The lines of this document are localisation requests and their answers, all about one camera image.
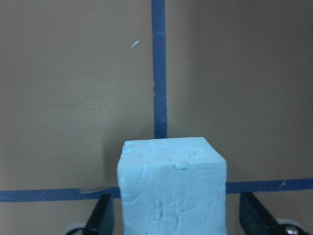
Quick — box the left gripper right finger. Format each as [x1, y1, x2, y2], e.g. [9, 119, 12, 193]
[239, 192, 308, 235]

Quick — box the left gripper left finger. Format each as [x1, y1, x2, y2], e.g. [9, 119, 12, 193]
[84, 194, 114, 235]

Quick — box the light blue block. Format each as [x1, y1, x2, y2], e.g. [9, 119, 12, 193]
[117, 137, 227, 235]

